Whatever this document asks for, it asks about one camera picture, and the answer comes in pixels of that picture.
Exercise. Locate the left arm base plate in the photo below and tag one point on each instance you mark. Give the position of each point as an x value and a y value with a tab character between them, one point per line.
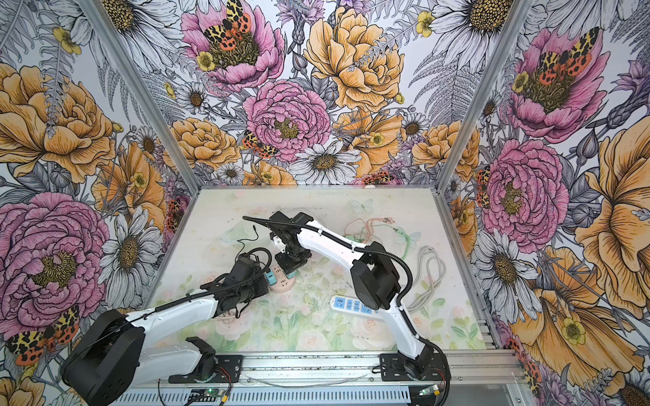
218	369

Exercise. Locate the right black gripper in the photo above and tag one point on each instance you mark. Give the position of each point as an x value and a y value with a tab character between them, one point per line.
289	266

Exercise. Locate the round pink power strip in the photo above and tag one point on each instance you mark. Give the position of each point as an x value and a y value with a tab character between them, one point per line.
278	281

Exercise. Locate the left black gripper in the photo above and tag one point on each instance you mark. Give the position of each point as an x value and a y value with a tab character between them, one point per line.
261	290

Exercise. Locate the small green circuit board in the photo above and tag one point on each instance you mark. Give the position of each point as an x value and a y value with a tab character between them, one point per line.
211	395

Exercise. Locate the white blue rectangular power strip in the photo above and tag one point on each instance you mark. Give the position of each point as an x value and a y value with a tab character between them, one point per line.
352	307

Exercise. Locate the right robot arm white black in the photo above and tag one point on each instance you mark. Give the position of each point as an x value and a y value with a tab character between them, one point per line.
380	279

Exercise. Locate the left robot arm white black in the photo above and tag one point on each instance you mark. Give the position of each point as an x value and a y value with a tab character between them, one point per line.
122	350

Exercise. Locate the aluminium front rail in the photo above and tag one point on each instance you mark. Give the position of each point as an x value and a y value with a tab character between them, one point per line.
467	367

